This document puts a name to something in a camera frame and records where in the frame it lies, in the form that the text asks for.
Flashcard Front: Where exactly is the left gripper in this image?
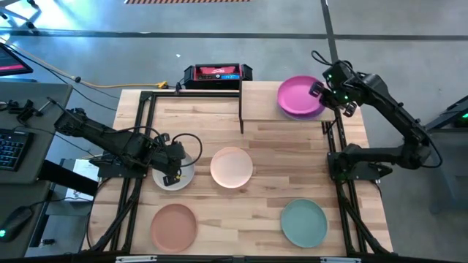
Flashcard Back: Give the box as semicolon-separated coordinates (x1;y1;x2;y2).
148;132;187;188

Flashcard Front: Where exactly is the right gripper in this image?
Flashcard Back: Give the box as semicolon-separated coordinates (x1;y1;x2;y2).
309;78;358;118

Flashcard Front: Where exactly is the grey plate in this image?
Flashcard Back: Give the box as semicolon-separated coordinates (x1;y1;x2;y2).
151;151;196;191

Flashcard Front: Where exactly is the purple plate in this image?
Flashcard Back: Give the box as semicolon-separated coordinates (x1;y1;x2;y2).
279;105;326;122

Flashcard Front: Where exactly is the magenta plate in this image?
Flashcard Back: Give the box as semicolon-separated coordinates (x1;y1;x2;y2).
276;75;327;117

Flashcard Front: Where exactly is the pale peach plate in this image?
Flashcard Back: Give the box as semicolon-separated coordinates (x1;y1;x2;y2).
210;146;254;189

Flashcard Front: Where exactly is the terracotta plate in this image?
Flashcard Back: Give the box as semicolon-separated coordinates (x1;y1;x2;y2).
150;203;198;254

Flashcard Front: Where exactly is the teal plate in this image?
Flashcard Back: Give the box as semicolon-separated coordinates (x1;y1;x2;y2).
280;198;329;249

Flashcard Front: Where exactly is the wooden shelf with black legs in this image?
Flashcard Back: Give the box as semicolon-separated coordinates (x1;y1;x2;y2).
238;78;339;134

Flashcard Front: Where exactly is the white paper sheet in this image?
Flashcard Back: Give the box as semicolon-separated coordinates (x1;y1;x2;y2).
64;158;100;203

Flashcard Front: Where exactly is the red and black power station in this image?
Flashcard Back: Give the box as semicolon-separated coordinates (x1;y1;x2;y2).
182;62;254;91

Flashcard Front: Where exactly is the black bar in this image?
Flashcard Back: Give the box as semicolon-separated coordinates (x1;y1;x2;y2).
37;159;100;197

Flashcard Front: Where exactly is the dark metal stand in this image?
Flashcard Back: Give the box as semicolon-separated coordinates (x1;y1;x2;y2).
404;94;468;215

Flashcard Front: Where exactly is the grey desk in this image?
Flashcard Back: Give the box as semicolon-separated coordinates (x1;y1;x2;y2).
0;180;52;260
0;80;74;186

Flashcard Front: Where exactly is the black clamp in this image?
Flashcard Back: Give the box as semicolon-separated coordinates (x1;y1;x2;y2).
6;98;44;126

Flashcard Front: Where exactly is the backlit black keyboard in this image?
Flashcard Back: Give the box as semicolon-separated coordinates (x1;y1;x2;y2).
0;127;34;172

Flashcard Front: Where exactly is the black computer mouse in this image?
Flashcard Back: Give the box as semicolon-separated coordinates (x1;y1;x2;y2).
0;205;34;243

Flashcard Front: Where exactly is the computer monitor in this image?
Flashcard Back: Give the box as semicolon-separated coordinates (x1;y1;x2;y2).
0;42;34;77

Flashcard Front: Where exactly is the chair base with casters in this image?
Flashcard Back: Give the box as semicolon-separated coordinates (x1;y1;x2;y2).
0;0;42;31

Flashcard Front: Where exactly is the black aluminium table frame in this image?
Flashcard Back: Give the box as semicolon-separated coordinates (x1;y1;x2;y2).
78;78;394;263

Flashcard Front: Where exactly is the yellow extension cable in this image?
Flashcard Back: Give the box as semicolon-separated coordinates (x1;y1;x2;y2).
0;34;169;91

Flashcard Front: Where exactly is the silver bracket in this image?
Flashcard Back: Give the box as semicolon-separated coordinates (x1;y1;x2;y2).
116;255;158;263
320;256;362;263

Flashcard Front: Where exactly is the silver handled tool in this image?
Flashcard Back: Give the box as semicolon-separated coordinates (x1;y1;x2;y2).
37;96;59;113

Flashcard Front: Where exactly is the black floor cable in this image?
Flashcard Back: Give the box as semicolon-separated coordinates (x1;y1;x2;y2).
3;43;118;111

